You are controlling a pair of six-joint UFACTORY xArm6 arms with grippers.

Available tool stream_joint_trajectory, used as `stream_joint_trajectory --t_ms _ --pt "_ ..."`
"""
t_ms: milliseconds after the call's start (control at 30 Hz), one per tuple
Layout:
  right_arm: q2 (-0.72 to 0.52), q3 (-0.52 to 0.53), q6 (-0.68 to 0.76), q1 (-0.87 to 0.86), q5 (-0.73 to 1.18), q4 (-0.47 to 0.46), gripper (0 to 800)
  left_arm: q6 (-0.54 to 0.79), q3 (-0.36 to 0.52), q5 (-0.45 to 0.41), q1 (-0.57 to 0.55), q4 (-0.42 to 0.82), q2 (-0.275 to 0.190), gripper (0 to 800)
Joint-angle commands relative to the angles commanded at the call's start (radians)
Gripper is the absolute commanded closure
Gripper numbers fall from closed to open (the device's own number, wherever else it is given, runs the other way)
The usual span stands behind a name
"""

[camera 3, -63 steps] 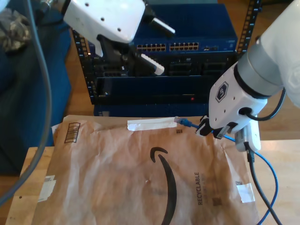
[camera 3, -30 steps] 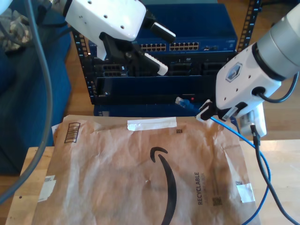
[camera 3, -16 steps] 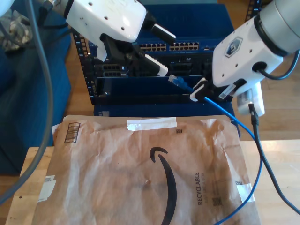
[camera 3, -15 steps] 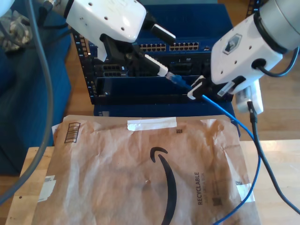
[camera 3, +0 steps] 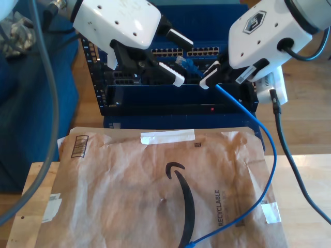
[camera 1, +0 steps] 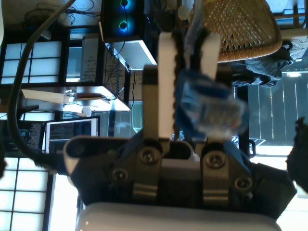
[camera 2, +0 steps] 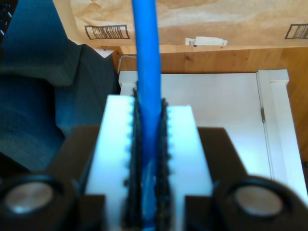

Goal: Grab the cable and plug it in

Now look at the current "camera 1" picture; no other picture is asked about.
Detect blue network cable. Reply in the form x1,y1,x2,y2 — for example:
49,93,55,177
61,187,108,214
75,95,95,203
173,0,251,141

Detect wicker chair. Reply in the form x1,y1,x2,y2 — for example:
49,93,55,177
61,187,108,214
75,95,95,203
190,0,283,64

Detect grey denim garment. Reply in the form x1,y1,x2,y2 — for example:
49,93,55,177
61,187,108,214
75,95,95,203
232,39,295,88

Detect computer monitor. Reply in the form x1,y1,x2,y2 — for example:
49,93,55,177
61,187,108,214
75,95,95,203
45,116,101,154

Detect computer case with lit fans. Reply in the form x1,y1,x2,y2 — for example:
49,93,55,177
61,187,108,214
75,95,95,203
100,0,145,41

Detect thick grey cable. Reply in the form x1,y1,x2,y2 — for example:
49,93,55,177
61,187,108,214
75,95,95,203
6,0,77,170

